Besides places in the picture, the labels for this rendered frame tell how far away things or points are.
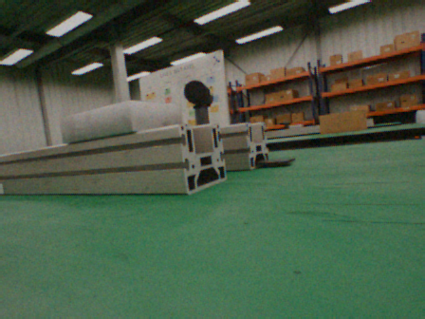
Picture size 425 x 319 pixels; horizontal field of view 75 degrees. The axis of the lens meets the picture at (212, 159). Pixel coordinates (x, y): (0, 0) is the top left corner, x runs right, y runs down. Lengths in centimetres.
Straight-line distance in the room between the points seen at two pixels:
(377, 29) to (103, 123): 1089
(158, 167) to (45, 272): 22
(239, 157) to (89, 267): 37
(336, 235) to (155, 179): 24
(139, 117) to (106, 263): 24
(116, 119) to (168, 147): 9
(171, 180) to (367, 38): 1089
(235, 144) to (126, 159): 20
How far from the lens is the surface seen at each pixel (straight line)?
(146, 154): 37
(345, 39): 1118
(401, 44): 1006
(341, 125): 233
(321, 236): 17
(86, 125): 45
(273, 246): 16
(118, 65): 940
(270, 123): 1043
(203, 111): 74
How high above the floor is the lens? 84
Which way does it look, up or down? 4 degrees down
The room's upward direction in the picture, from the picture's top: 7 degrees counter-clockwise
